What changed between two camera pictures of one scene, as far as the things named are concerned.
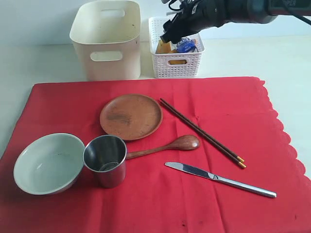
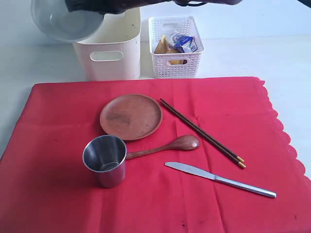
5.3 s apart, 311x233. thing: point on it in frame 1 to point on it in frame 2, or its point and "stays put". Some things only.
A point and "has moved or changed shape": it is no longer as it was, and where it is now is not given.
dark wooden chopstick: [237, 162] stays put
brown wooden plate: [130, 116] stays put
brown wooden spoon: [187, 142] stays put
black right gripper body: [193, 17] to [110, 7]
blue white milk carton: [185, 45] has moved or changed shape
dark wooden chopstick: [241, 159] stays put
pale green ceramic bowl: [49, 163] to [54, 19]
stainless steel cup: [105, 156] stays put
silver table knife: [213, 176] stays put
